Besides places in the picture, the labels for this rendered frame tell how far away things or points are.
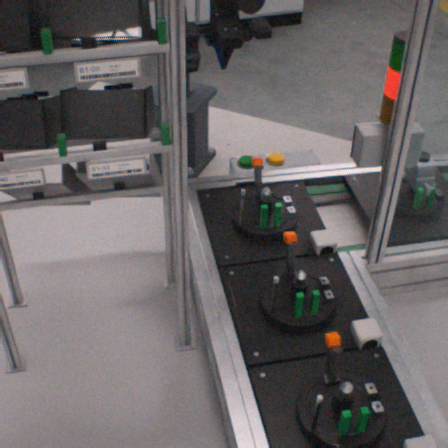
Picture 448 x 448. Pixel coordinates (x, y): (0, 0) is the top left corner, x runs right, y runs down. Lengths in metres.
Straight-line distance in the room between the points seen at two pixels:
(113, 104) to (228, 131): 0.90
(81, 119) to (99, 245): 0.54
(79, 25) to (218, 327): 0.57
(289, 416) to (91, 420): 0.35
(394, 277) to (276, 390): 0.42
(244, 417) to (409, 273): 0.51
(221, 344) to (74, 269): 0.44
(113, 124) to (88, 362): 0.48
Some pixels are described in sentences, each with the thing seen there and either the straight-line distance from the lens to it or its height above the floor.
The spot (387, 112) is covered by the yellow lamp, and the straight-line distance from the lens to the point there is 1.16.
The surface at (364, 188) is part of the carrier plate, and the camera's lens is 1.50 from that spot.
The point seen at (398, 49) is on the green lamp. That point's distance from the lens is 1.11.
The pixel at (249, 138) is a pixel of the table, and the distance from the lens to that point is 1.84.
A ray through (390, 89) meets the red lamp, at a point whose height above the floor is 1.33.
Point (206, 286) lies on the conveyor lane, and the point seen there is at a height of 0.96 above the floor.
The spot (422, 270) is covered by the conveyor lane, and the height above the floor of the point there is 0.92.
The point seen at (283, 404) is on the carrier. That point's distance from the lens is 1.06.
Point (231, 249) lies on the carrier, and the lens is 1.30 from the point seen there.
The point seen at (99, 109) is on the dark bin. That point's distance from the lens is 1.00.
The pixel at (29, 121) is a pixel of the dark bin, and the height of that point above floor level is 1.34.
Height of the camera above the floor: 1.83
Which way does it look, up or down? 40 degrees down
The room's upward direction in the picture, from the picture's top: 1 degrees clockwise
